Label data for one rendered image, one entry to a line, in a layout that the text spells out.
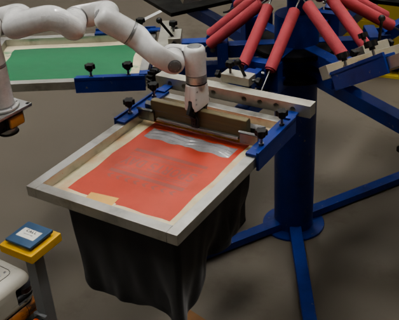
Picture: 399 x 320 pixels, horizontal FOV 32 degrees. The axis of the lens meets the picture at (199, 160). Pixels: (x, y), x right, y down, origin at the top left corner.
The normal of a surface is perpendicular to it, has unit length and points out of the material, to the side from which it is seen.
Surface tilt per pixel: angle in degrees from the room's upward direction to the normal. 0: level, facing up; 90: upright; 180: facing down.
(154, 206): 0
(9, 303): 90
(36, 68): 0
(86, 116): 0
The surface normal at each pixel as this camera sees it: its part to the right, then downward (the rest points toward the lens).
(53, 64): -0.05, -0.86
